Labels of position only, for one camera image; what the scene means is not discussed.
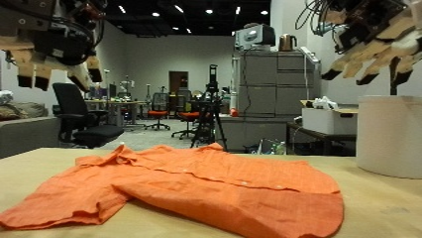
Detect orange button-up shirt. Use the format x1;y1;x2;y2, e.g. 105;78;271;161
0;142;346;238

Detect green potted plant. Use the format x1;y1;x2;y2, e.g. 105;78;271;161
387;56;403;97

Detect white power strip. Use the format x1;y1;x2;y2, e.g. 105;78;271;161
299;46;321;63

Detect black office chair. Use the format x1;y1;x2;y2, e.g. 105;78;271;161
52;81;125;150

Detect copper kettle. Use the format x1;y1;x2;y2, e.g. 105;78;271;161
278;33;299;53

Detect brown cushion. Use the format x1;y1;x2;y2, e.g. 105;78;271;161
0;101;49;121

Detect wooden office desk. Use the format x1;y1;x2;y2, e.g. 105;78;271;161
84;98;149;127

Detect white crumpled item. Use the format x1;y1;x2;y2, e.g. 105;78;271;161
311;95;341;111

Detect grey machine on cabinet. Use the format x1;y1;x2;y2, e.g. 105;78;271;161
233;23;277;52

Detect brown door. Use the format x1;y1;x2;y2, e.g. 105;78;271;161
169;70;190;95

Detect white cardboard box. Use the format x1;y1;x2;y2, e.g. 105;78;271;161
301;99;358;136

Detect grey couch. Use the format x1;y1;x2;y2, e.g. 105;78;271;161
0;115;61;160

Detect white round plant pot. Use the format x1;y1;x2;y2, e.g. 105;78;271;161
355;94;422;179

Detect tall grey filing cabinet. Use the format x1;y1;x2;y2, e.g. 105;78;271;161
235;50;323;119

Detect orange seat office chair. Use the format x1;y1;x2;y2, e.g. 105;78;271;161
170;95;202;140
144;92;173;131

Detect low grey cabinet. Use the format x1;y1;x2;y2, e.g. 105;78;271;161
215;115;301;154

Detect clear plastic bottles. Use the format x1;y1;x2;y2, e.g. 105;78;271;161
257;138;287;156

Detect black hand cables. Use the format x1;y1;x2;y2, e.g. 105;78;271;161
294;0;341;38

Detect black camera tripod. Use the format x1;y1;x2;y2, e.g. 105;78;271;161
190;63;229;153

